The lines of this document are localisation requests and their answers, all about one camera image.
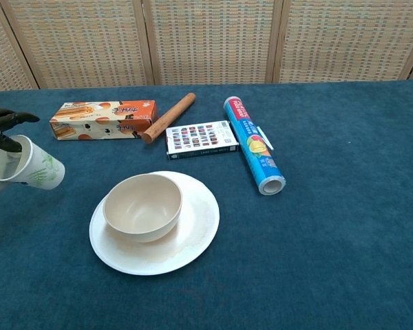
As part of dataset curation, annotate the teal tablecloth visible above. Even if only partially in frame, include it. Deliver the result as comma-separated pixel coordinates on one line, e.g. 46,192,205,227
0,79,413,330

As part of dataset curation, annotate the beige bowl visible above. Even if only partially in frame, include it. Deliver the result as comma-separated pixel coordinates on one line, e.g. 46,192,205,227
102,173,183,243

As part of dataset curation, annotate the paper cup with leaf print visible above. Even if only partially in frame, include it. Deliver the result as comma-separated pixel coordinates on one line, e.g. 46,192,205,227
0,134,65,190

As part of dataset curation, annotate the orange biscuit box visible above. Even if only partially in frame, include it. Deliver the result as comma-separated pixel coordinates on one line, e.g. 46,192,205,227
49,100,160,142

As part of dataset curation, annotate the white picture card box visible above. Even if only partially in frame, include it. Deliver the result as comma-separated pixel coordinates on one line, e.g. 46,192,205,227
165,120,240,162

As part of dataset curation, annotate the wooden rolling pin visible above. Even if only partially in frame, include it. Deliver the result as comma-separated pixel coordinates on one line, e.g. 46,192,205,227
140,92,196,144

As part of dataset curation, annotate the blue plastic wrap roll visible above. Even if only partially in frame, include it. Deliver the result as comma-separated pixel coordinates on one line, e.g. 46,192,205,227
223,96,286,197

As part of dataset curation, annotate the large white plate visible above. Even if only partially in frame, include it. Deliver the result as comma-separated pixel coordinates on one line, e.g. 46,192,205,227
89,170,220,276

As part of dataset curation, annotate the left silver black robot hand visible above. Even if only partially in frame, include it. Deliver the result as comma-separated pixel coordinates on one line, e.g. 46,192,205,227
0,105,41,197

